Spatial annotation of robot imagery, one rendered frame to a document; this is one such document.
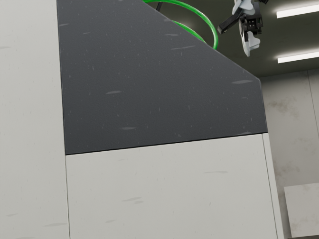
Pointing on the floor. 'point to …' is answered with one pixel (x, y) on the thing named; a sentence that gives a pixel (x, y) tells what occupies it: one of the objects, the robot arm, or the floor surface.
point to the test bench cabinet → (176, 191)
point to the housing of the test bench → (31, 123)
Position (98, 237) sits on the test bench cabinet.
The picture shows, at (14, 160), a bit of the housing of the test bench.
